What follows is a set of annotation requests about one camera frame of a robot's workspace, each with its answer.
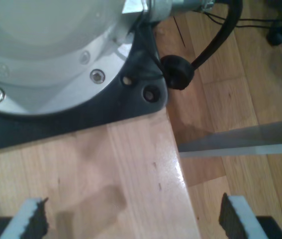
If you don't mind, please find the grey metal bar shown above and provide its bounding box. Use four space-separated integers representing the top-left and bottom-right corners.
179 118 282 159

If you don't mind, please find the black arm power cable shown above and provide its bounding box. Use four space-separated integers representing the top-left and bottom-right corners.
160 0 243 91

